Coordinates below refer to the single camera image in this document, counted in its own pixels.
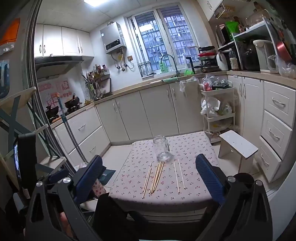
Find black wok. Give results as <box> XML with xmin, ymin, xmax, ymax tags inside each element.
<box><xmin>64</xmin><ymin>93</ymin><xmax>83</xmax><ymax>110</ymax></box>

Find white sink base cabinet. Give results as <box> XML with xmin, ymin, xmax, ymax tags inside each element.
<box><xmin>94</xmin><ymin>80</ymin><xmax>205</xmax><ymax>143</ymax></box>

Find clear glass jar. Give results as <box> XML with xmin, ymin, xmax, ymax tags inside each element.
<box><xmin>153</xmin><ymin>135</ymin><xmax>172</xmax><ymax>162</ymax></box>

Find wire dish rack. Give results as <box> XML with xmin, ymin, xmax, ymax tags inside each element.
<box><xmin>138</xmin><ymin>61</ymin><xmax>152</xmax><ymax>78</ymax></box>

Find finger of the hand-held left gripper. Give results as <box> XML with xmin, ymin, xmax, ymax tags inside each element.
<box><xmin>48</xmin><ymin>168</ymin><xmax>70</xmax><ymax>184</ymax></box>

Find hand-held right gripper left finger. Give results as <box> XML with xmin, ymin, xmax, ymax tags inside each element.
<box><xmin>25</xmin><ymin>155</ymin><xmax>103</xmax><ymax>241</ymax></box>

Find barred kitchen window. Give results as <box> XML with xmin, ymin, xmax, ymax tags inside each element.
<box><xmin>126</xmin><ymin>3</ymin><xmax>202</xmax><ymax>79</ymax></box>

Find black rice cooker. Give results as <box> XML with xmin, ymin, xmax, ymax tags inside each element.
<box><xmin>238</xmin><ymin>40</ymin><xmax>261</xmax><ymax>71</ymax></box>

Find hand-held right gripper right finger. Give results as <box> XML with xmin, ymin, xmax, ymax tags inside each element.
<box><xmin>195</xmin><ymin>153</ymin><xmax>274</xmax><ymax>241</ymax></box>

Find orange wall panel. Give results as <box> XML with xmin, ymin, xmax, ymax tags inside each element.
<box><xmin>0</xmin><ymin>18</ymin><xmax>21</xmax><ymax>46</ymax></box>

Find clear hanging plastic bag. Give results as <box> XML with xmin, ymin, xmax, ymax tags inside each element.
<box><xmin>179</xmin><ymin>76</ymin><xmax>197</xmax><ymax>98</ymax></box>

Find white electric thermo pot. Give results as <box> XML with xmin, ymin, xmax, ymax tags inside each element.
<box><xmin>253</xmin><ymin>39</ymin><xmax>281</xmax><ymax>74</ymax></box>

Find cherry print tablecloth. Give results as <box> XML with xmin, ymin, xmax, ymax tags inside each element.
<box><xmin>108</xmin><ymin>131</ymin><xmax>221</xmax><ymax>207</ymax></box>

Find white corner base cabinet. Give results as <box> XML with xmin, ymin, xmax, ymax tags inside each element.
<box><xmin>227</xmin><ymin>74</ymin><xmax>296</xmax><ymax>184</ymax></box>

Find stack of pans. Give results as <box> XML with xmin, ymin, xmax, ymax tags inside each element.
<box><xmin>192</xmin><ymin>45</ymin><xmax>221</xmax><ymax>74</ymax></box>

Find white plastic bag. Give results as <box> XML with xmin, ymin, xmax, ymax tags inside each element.
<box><xmin>200</xmin><ymin>97</ymin><xmax>221</xmax><ymax>116</ymax></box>

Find black floor scale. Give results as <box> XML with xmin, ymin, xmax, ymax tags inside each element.
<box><xmin>99</xmin><ymin>169</ymin><xmax>117</xmax><ymax>186</ymax></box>

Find pink wall stickers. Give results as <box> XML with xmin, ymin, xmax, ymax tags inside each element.
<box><xmin>37</xmin><ymin>79</ymin><xmax>71</xmax><ymax>114</ymax></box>

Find clear plastic bottle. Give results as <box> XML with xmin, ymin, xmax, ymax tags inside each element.
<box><xmin>229</xmin><ymin>48</ymin><xmax>241</xmax><ymax>71</ymax></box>

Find white wall cabinets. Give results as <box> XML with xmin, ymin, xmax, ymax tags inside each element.
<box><xmin>34</xmin><ymin>24</ymin><xmax>95</xmax><ymax>58</ymax></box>

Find white rolling storage cart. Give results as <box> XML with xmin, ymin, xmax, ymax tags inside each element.
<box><xmin>200</xmin><ymin>86</ymin><xmax>235</xmax><ymax>144</ymax></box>

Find bunch of wooden chopsticks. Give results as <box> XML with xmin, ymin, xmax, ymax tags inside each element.
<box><xmin>142</xmin><ymin>161</ymin><xmax>165</xmax><ymax>199</ymax></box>

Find curved kitchen faucet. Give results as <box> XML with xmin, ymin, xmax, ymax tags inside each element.
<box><xmin>160</xmin><ymin>54</ymin><xmax>181</xmax><ymax>77</ymax></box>

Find white rice cooker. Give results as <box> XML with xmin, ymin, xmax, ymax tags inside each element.
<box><xmin>216</xmin><ymin>51</ymin><xmax>229</xmax><ymax>72</ymax></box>

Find white countertop shelf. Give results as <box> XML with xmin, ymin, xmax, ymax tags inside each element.
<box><xmin>217</xmin><ymin>17</ymin><xmax>281</xmax><ymax>72</ymax></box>

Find white chopstick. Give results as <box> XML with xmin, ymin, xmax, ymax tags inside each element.
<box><xmin>178</xmin><ymin>159</ymin><xmax>186</xmax><ymax>189</ymax></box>
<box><xmin>173</xmin><ymin>162</ymin><xmax>180</xmax><ymax>194</ymax></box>

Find green plastic basket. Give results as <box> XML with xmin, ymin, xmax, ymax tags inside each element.
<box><xmin>225</xmin><ymin>21</ymin><xmax>241</xmax><ymax>36</ymax></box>

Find blue mop handle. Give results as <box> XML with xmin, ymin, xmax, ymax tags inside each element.
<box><xmin>57</xmin><ymin>93</ymin><xmax>87</xmax><ymax>163</ymax></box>

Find white stove base cabinet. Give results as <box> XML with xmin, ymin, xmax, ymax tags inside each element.
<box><xmin>51</xmin><ymin>105</ymin><xmax>111</xmax><ymax>163</ymax></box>

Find range hood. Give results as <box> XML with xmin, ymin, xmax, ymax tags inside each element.
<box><xmin>34</xmin><ymin>56</ymin><xmax>84</xmax><ymax>80</ymax></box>

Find black cooking pot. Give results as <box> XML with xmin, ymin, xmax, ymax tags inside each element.
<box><xmin>45</xmin><ymin>105</ymin><xmax>60</xmax><ymax>120</ymax></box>

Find kitchen utensil rack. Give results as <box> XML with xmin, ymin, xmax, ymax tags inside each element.
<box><xmin>81</xmin><ymin>64</ymin><xmax>112</xmax><ymax>100</ymax></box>

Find red frying pan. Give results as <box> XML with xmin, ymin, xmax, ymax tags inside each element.
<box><xmin>276</xmin><ymin>40</ymin><xmax>293</xmax><ymax>63</ymax></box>

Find silver gas water heater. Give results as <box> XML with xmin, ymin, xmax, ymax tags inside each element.
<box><xmin>100</xmin><ymin>22</ymin><xmax>127</xmax><ymax>55</ymax></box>

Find white wooden stool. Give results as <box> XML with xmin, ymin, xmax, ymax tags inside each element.
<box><xmin>218</xmin><ymin>130</ymin><xmax>259</xmax><ymax>173</ymax></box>

